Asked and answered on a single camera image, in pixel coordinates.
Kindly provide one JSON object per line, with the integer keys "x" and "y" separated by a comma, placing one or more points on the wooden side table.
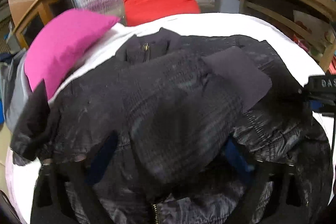
{"x": 310, "y": 22}

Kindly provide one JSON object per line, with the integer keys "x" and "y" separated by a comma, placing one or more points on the grey garment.
{"x": 15, "y": 89}

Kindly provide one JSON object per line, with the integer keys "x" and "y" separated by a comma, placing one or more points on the pink pillow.
{"x": 61, "y": 43}

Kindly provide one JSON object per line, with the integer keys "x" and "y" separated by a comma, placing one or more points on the white bed blanket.
{"x": 21, "y": 179}

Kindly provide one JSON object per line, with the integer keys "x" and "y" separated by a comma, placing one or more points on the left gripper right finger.
{"x": 285, "y": 204}

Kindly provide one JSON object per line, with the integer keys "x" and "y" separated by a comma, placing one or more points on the black quilted jacket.
{"x": 174, "y": 102}

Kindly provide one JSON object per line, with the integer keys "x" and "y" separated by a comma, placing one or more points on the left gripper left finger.
{"x": 50, "y": 201}

